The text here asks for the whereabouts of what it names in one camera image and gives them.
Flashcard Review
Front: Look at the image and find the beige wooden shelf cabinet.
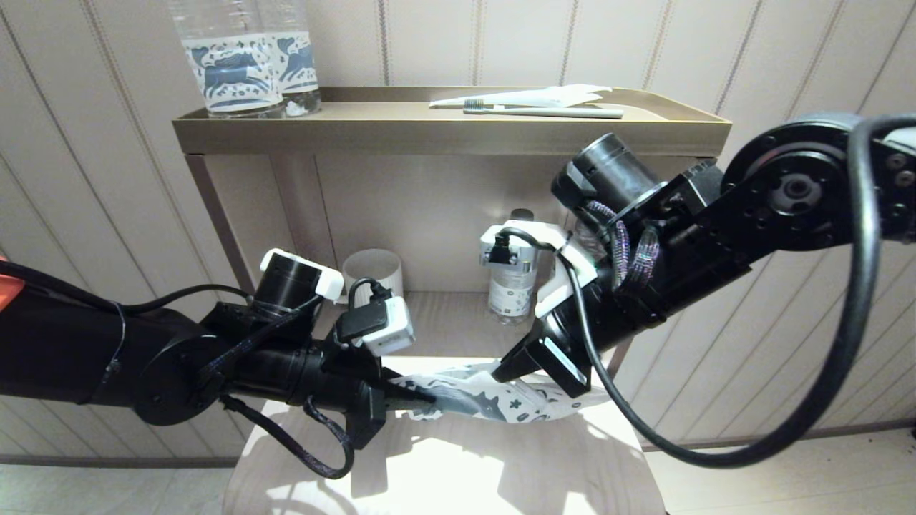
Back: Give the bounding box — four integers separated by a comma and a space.
185, 154, 716, 515

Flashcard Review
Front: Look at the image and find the grey braided right arm cable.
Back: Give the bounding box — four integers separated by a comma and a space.
587, 200, 661, 291

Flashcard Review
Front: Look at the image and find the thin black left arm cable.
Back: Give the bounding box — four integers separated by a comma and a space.
0, 261, 253, 317

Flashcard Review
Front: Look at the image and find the black camera cable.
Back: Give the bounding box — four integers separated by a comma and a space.
347, 278, 394, 310
494, 113, 916, 470

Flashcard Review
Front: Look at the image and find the black right camera cable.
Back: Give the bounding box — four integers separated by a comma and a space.
494, 113, 916, 470

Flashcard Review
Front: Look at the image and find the brass coloured shelf tray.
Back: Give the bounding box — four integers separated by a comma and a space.
172, 87, 732, 157

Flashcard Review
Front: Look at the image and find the white ribbed ceramic mug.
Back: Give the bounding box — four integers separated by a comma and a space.
342, 248, 404, 323

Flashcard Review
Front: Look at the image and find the black left camera cable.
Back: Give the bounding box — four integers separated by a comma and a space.
347, 278, 394, 310

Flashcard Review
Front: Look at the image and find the blue white patterned zip pouch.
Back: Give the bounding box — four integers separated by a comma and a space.
408, 361, 609, 424

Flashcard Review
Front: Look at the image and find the small water bottle grey cap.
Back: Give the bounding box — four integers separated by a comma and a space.
572, 218, 609, 262
488, 209, 541, 326

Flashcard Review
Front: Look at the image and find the grey green toothbrush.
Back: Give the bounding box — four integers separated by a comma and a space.
463, 99, 624, 120

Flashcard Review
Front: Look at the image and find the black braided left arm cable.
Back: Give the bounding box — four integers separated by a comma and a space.
222, 393, 356, 480
200, 297, 323, 380

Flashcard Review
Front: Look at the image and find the large bottle blue deer label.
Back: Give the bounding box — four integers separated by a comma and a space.
170, 0, 287, 119
258, 0, 323, 117

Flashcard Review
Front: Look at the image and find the white paper wrapper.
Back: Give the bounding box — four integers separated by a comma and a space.
429, 84, 613, 109

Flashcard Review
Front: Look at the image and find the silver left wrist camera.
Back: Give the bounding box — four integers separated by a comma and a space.
336, 295, 416, 357

